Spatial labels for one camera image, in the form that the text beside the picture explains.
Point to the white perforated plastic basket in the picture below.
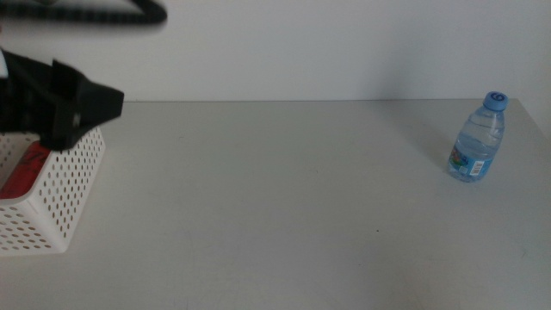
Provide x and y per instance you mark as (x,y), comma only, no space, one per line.
(31,199)

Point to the clear water bottle blue cap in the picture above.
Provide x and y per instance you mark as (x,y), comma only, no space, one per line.
(475,142)

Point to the red cola can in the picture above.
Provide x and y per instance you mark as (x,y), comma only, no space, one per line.
(21,176)

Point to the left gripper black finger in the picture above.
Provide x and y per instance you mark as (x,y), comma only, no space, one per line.
(86,107)
(21,99)

